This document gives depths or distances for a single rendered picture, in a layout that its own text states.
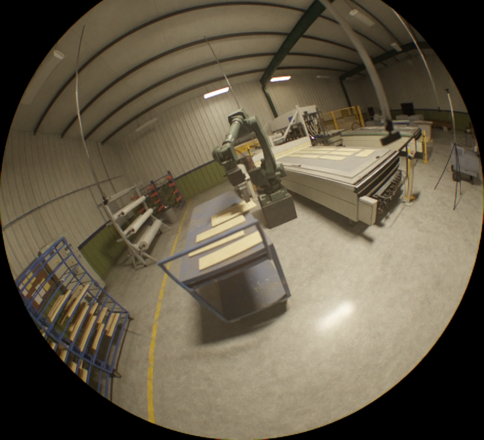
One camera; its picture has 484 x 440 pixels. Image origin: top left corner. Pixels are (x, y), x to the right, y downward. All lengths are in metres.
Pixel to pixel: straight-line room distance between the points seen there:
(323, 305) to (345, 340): 0.49
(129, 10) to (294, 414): 6.46
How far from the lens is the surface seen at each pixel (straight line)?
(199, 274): 1.04
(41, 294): 5.27
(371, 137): 6.32
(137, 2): 4.70
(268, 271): 1.79
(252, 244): 1.00
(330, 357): 1.68
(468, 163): 4.96
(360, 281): 1.95
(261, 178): 2.57
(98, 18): 4.78
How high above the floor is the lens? 1.67
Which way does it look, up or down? 20 degrees down
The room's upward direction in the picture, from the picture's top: 23 degrees counter-clockwise
